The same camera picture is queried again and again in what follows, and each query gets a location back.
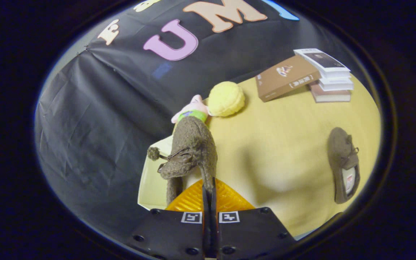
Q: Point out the white book with dark cover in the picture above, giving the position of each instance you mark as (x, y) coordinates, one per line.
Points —
(325, 61)

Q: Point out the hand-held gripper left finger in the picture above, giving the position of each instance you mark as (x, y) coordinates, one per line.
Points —
(205, 231)

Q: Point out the brown hardcover book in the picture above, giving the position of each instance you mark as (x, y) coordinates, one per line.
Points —
(284, 79)

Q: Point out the brown fuzzy slipper shoe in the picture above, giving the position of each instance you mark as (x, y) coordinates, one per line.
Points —
(193, 144)
(341, 151)

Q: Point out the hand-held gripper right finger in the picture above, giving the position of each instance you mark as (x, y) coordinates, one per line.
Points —
(215, 231)

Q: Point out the plain white book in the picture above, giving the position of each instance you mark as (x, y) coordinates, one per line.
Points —
(336, 85)

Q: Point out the beige fabric storage box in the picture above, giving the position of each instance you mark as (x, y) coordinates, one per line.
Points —
(154, 187)

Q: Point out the plush doll with yellow hair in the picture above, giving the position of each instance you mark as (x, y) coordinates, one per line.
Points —
(226, 99)

